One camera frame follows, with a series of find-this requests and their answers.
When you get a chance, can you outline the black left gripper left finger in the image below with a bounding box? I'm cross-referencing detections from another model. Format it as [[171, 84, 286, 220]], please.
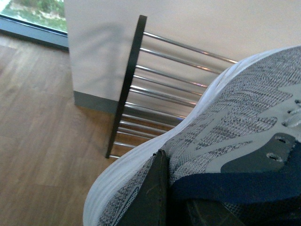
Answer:
[[117, 149, 168, 226]]

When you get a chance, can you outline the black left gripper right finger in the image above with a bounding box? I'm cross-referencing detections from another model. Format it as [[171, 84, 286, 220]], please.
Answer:
[[184, 200, 245, 226]]

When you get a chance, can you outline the grey knit sneaker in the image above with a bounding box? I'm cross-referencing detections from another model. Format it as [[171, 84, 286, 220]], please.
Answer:
[[83, 46, 301, 226]]

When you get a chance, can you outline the black metal shoe rack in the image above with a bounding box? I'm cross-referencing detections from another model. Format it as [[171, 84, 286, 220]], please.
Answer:
[[105, 15, 236, 158]]

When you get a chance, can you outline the dark window frame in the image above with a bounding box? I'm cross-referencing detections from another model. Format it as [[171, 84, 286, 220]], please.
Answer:
[[0, 15, 69, 52]]

